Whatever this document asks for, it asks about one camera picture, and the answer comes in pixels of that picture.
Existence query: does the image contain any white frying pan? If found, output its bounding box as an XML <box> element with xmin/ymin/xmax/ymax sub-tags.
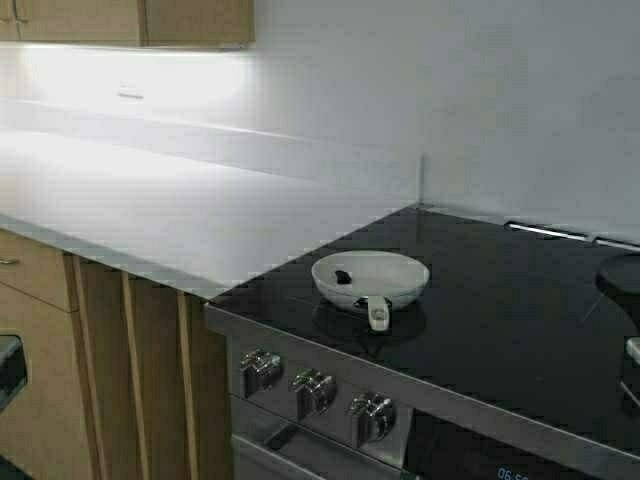
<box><xmin>311</xmin><ymin>250</ymin><xmax>431</xmax><ymax>333</ymax></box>

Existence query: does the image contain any chrome stove knob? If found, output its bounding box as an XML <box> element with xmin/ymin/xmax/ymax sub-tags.
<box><xmin>239</xmin><ymin>349</ymin><xmax>283</xmax><ymax>399</ymax></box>
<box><xmin>347</xmin><ymin>392</ymin><xmax>397</xmax><ymax>448</ymax></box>
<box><xmin>290</xmin><ymin>369</ymin><xmax>337</xmax><ymax>421</ymax></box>

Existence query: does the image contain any wooden base cabinet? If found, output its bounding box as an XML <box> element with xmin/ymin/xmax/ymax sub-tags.
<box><xmin>1</xmin><ymin>230</ymin><xmax>233</xmax><ymax>479</ymax></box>

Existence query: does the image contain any right chrome stove knob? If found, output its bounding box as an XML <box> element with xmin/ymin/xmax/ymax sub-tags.
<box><xmin>347</xmin><ymin>392</ymin><xmax>397</xmax><ymax>448</ymax></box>

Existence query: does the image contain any middle chrome stove knob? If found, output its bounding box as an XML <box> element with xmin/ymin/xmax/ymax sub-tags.
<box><xmin>290</xmin><ymin>369</ymin><xmax>337</xmax><ymax>421</ymax></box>

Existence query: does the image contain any wooden upper wall cabinet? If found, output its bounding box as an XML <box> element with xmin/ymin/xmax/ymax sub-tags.
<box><xmin>1</xmin><ymin>0</ymin><xmax>255</xmax><ymax>49</ymax></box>

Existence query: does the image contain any black pan at right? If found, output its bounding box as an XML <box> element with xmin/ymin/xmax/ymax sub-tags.
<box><xmin>595</xmin><ymin>253</ymin><xmax>639</xmax><ymax>327</ymax></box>

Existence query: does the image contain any black glass stove range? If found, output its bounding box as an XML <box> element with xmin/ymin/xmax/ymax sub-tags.
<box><xmin>205</xmin><ymin>208</ymin><xmax>639</xmax><ymax>479</ymax></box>

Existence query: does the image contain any grey right camera mount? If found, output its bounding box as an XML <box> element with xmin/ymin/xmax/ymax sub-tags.
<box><xmin>624</xmin><ymin>336</ymin><xmax>640</xmax><ymax>370</ymax></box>

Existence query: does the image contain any small black food piece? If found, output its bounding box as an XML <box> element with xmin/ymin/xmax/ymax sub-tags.
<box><xmin>334</xmin><ymin>270</ymin><xmax>352</xmax><ymax>285</ymax></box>

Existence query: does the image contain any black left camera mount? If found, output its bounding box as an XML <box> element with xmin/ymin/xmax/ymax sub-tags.
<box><xmin>1</xmin><ymin>335</ymin><xmax>28</xmax><ymax>410</ymax></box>

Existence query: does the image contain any left chrome stove knob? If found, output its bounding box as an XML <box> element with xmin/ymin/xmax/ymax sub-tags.
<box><xmin>239</xmin><ymin>349</ymin><xmax>283</xmax><ymax>399</ymax></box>

